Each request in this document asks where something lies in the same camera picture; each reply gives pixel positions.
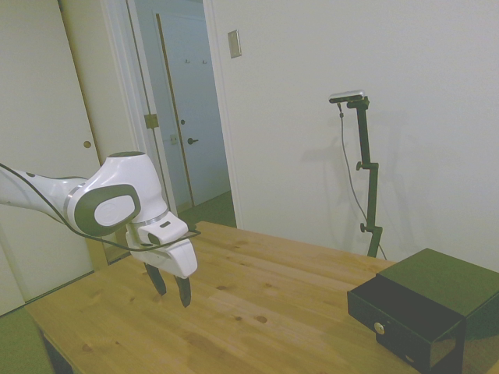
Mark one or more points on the white closet door with pull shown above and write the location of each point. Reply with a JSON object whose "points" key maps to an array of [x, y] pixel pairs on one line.
{"points": [[35, 97]]}

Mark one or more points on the white plain closet door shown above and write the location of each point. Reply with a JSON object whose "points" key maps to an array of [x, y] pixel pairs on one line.
{"points": [[105, 78]]}

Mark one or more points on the black drawer with brass knob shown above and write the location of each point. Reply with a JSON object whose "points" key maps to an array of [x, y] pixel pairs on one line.
{"points": [[362, 309]]}

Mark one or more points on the black drawer cabinet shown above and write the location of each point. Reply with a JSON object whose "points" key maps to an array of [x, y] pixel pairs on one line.
{"points": [[436, 272]]}

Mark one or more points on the white doorway frame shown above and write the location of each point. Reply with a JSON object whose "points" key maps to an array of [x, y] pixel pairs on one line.
{"points": [[224, 117]]}

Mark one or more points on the metal wall switch plate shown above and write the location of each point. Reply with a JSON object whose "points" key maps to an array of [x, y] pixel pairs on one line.
{"points": [[234, 44]]}

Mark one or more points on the brass drawer knob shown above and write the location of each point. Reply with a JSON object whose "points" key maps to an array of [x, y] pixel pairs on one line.
{"points": [[409, 356]]}

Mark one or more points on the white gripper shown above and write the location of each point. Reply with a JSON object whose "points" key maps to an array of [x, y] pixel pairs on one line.
{"points": [[181, 259]]}

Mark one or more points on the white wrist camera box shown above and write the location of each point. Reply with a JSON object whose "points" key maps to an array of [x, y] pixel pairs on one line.
{"points": [[161, 230]]}

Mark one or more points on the white hallway door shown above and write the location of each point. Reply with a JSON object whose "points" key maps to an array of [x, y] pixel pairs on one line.
{"points": [[202, 97]]}

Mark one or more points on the brass door hinge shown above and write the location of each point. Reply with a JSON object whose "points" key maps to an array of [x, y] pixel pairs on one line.
{"points": [[150, 121]]}

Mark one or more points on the brass door latch plate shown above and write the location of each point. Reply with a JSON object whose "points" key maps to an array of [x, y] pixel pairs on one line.
{"points": [[172, 138]]}

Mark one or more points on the black camera stand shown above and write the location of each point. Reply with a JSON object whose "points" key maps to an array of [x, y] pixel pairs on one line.
{"points": [[368, 156]]}

